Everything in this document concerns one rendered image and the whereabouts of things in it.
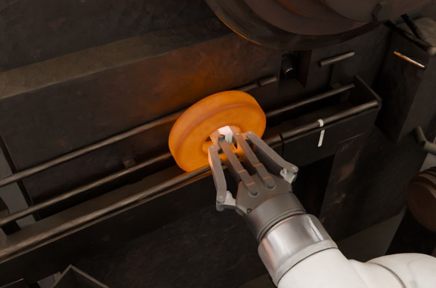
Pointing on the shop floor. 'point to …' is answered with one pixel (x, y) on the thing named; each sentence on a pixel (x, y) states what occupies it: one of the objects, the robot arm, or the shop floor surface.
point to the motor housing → (418, 217)
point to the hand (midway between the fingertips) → (217, 124)
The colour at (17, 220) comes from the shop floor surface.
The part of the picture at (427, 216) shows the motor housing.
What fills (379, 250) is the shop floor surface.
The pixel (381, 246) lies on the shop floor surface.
